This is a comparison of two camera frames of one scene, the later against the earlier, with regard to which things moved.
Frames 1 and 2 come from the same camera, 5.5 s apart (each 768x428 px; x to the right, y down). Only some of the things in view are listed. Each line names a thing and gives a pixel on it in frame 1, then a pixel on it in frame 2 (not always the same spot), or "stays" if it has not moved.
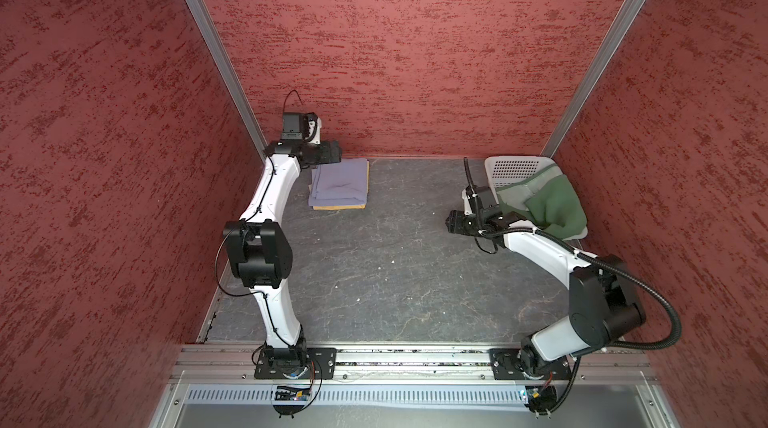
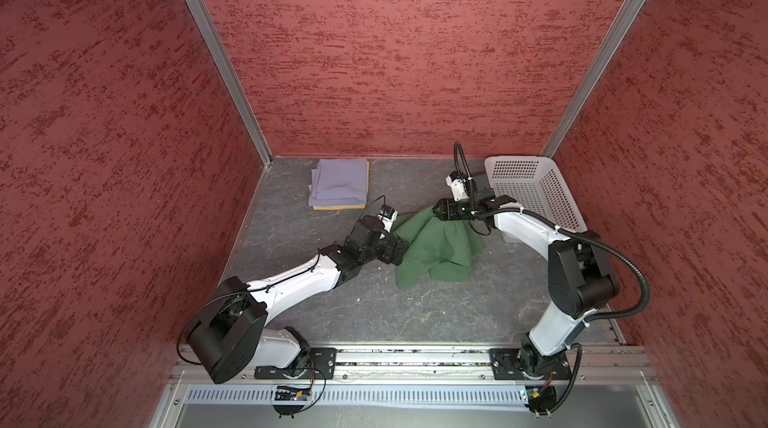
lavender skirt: [344, 183] stays
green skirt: [549, 201] -> [443, 248]
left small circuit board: [288, 393] stays
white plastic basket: [504, 171] stays
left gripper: [325, 153] -> [389, 249]
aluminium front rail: [235, 366] stays
